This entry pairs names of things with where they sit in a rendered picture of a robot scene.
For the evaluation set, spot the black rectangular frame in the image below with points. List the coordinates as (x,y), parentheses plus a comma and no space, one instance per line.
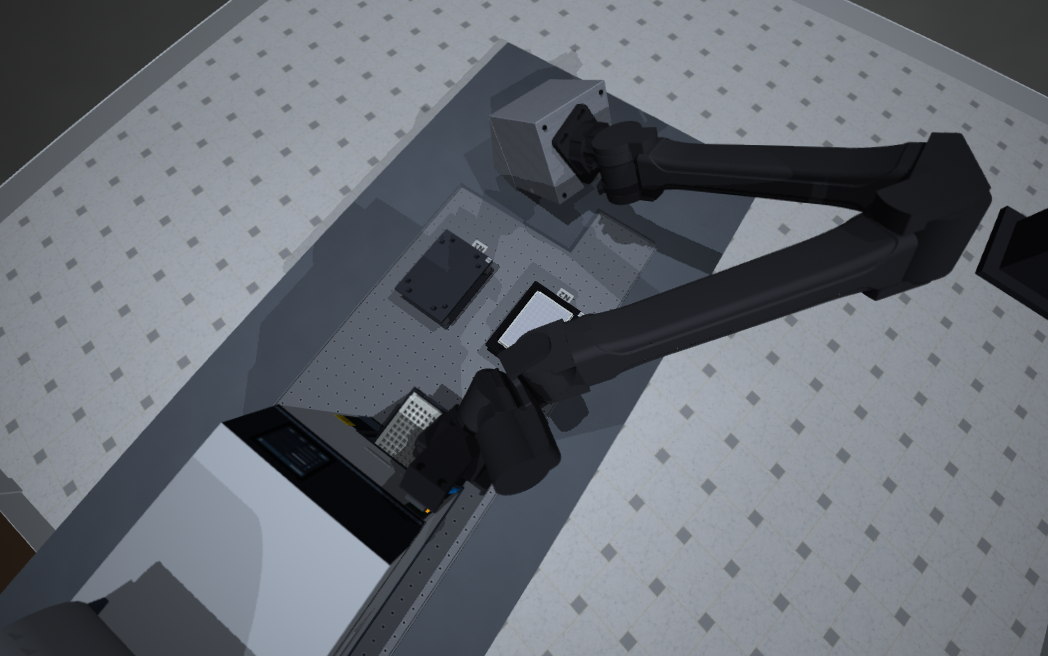
(494,347)

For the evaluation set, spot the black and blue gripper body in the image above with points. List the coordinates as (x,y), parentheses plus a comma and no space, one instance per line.
(482,482)

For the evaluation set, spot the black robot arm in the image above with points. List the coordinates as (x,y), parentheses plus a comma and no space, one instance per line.
(932,216)

